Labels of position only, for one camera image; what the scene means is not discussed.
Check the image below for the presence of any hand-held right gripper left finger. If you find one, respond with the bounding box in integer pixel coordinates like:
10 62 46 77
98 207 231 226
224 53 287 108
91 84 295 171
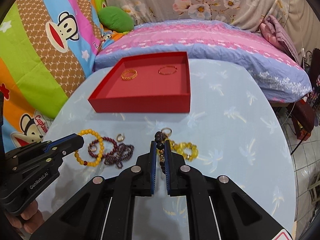
30 141 157 240

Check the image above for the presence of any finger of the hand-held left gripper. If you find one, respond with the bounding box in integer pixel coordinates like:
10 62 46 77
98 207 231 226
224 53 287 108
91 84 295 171
9 136 85 178
5 133 82 163

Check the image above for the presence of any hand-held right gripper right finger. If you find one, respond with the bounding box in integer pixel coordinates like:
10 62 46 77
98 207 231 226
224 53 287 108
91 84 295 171
165 141 293 240

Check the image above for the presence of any yellow bead bracelet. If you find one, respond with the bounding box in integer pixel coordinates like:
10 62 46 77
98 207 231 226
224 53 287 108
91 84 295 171
73 129 105 167

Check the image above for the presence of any black bead bracelet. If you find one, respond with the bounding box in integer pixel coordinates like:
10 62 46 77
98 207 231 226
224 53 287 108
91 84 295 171
154 131 167 174

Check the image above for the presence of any chunky yellow stone bracelet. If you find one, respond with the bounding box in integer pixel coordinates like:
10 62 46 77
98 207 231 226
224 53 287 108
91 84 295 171
167 139 199 161

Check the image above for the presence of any thin garnet bead strand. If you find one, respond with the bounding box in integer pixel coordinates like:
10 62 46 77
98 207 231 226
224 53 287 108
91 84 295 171
103 143 135 169

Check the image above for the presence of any dark red bead bracelet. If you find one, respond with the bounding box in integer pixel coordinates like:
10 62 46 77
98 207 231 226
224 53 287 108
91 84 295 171
87 137 118 159

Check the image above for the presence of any red jewelry box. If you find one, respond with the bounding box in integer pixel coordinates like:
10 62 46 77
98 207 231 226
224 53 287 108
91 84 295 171
87 51 192 113

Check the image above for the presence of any person's left hand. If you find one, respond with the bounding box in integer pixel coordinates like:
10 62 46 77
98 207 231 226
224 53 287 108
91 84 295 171
5 199 45 235

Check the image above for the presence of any light blue palm print tablecloth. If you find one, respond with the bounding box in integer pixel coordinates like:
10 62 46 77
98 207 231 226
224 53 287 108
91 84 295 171
41 59 298 240

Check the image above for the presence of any cartoon monkey blanket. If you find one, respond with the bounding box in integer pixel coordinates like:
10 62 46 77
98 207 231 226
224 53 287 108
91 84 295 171
0 0 120 153

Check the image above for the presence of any rose gold bangle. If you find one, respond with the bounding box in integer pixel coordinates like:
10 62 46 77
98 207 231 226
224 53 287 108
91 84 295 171
158 66 178 76

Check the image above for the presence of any pink purple pillow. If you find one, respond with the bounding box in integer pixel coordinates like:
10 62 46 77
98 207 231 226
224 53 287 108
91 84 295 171
94 19 313 103

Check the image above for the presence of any green pillow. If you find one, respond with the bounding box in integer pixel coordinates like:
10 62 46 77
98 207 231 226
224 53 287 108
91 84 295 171
97 6 135 33

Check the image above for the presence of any dark red stool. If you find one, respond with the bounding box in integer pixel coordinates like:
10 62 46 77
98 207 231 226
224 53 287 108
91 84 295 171
292 97 315 140

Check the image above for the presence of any small white stool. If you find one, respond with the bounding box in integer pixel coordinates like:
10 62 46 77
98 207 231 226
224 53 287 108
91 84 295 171
309 175 320 205

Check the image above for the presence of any grey floral sheet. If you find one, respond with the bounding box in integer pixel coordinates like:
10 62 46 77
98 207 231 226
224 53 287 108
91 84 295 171
102 0 313 63

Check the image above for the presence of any folded pink blanket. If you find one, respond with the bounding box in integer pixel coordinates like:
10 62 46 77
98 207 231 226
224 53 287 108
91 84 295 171
259 15 300 63

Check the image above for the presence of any black metal chair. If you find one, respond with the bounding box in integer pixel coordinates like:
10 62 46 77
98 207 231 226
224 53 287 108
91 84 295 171
301 47 320 100

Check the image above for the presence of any gold chain bracelet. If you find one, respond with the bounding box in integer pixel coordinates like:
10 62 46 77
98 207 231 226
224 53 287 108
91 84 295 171
121 69 138 81

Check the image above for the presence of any white power cord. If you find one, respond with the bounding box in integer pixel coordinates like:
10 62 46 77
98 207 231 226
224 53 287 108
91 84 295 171
289 0 307 80

